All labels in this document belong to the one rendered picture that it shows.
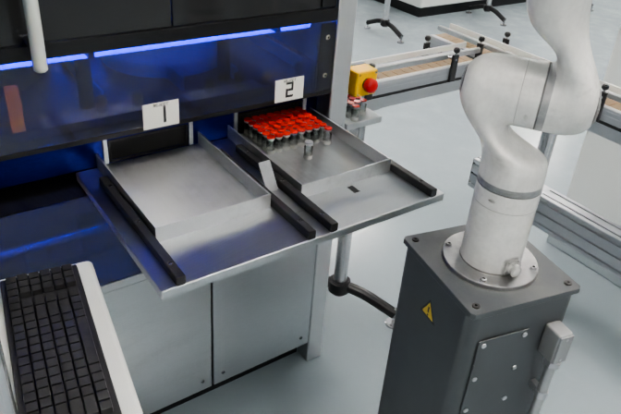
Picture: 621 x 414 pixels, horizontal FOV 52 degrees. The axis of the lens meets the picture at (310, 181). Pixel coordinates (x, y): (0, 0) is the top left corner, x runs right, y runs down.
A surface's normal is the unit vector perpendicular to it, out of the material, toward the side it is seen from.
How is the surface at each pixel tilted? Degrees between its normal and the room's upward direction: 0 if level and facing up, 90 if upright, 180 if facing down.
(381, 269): 0
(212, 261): 0
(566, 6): 95
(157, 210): 0
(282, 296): 90
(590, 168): 90
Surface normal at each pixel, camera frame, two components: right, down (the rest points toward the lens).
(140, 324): 0.57, 0.45
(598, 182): -0.82, 0.24
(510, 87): -0.32, 0.10
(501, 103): -0.34, 0.55
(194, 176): 0.07, -0.86
